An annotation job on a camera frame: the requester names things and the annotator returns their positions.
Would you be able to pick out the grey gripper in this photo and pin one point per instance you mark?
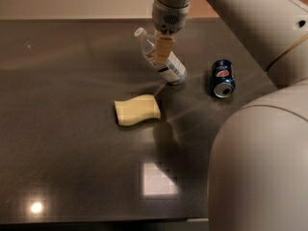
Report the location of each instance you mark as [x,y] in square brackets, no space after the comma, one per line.
[168,19]

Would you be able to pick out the blue Pepsi can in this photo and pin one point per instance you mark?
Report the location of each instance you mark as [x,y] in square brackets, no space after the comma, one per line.
[223,83]

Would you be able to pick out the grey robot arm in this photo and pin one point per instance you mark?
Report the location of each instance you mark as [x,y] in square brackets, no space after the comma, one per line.
[258,170]

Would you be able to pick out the clear blue-label plastic bottle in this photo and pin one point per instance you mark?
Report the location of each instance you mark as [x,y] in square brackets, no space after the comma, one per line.
[173,71]

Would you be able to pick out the yellow sponge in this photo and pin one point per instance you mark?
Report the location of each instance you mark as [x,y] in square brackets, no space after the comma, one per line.
[136,110]

